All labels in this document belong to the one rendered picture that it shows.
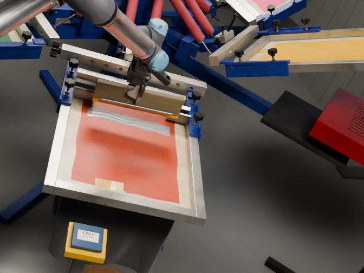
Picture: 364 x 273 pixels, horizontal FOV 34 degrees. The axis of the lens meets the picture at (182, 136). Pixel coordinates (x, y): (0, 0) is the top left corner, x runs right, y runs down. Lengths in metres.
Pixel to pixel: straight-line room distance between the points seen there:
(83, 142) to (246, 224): 1.72
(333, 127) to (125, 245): 1.11
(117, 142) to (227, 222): 1.52
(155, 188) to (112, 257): 0.38
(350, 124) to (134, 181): 1.17
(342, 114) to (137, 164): 1.13
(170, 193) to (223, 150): 2.08
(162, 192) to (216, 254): 1.33
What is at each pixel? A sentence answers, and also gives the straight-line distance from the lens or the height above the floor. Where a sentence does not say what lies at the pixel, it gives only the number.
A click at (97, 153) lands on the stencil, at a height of 0.96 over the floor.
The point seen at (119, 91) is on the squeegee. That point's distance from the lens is 2.36.
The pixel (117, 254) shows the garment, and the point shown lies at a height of 0.61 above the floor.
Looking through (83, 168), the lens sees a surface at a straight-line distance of 2.19.
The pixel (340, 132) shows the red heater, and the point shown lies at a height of 1.10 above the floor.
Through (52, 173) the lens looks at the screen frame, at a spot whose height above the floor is 0.99.
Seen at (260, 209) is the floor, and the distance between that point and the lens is 3.94.
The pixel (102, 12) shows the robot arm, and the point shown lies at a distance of 1.81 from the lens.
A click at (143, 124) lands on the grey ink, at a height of 0.96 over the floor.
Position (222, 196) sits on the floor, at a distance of 3.88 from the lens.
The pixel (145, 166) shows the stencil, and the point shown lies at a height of 0.96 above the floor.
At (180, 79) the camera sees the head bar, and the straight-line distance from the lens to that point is 2.73.
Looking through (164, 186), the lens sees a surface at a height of 0.96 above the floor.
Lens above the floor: 2.37
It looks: 34 degrees down
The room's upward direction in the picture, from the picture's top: 23 degrees clockwise
